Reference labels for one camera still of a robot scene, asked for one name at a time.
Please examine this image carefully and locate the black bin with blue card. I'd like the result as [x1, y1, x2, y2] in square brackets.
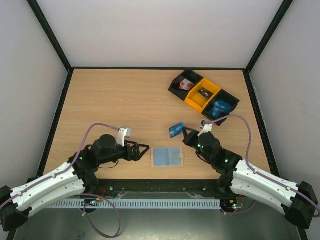
[202, 89, 240, 121]

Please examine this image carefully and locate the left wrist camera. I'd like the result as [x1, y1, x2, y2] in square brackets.
[116, 127, 132, 147]

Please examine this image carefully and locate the white slotted cable duct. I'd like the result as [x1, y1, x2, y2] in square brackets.
[48, 198, 221, 210]

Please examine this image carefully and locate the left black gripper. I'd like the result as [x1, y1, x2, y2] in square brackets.
[98, 140, 150, 165]

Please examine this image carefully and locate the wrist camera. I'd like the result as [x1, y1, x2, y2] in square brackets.
[116, 127, 132, 147]
[197, 120, 213, 137]

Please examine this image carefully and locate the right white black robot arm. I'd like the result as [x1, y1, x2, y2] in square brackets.
[182, 124, 320, 230]

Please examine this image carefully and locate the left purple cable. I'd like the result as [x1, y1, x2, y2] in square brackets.
[0, 122, 123, 238]

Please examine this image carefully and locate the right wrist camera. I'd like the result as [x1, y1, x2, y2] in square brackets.
[197, 120, 213, 137]

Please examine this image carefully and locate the yellow bin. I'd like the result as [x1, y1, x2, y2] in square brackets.
[184, 78, 222, 113]

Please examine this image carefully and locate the dark card in yellow bin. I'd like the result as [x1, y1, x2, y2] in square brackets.
[198, 87, 213, 100]

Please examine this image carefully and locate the blue credit card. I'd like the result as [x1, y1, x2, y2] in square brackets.
[213, 99, 232, 113]
[169, 121, 185, 139]

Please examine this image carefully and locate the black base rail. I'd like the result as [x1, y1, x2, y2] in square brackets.
[24, 177, 291, 198]

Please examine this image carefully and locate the red white card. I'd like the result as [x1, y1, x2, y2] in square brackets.
[179, 78, 195, 91]

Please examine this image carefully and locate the black bin with red card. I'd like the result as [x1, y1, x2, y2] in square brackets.
[168, 69, 204, 101]

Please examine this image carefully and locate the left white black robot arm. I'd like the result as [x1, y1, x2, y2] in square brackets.
[0, 134, 150, 232]

